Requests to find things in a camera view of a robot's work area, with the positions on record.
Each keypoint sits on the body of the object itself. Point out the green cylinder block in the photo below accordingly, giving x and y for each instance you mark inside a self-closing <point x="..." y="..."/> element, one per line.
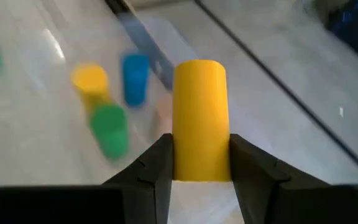
<point x="110" y="130"/>

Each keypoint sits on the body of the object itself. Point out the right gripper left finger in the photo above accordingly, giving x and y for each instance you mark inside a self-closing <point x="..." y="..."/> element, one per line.
<point x="151" y="186"/>

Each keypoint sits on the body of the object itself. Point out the black floor stand base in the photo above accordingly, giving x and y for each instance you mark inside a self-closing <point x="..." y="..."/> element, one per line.
<point x="356" y="21"/>

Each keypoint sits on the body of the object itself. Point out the blue cylinder block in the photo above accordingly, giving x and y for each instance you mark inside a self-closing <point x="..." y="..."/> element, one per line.
<point x="135" y="79"/>

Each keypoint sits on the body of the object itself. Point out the small white floor scrap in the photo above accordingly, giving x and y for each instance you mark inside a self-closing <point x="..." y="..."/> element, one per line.
<point x="341" y="112"/>

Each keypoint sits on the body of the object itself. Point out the black metal table frame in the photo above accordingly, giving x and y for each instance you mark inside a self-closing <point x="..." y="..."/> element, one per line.
<point x="117" y="4"/>

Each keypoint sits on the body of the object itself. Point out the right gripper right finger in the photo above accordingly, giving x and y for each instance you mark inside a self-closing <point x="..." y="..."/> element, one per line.
<point x="253" y="186"/>

